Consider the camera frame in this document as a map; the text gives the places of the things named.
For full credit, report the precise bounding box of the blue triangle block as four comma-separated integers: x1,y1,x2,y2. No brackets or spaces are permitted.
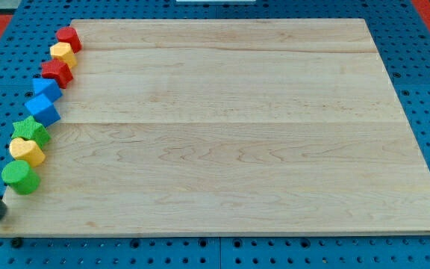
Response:
32,78,63,102

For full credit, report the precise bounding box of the wooden board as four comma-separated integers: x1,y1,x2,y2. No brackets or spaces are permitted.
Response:
0,19,430,238

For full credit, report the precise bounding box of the yellow heart block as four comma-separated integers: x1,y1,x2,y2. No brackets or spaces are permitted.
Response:
9,137,46,167

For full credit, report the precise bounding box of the green star block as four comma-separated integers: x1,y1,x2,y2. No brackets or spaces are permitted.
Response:
11,116,51,148

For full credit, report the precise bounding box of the yellow hexagon block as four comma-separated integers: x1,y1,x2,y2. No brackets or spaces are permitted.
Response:
49,42,78,69

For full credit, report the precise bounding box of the blue cube block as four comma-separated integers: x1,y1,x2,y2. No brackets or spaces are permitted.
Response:
25,94,60,127

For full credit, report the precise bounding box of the red star block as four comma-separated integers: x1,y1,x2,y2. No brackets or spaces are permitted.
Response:
41,59,73,89

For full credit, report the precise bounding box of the red cylinder block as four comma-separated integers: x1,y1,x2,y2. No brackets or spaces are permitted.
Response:
55,26,82,53

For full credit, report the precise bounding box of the green cylinder block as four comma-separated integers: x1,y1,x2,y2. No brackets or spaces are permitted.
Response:
1,160,40,195

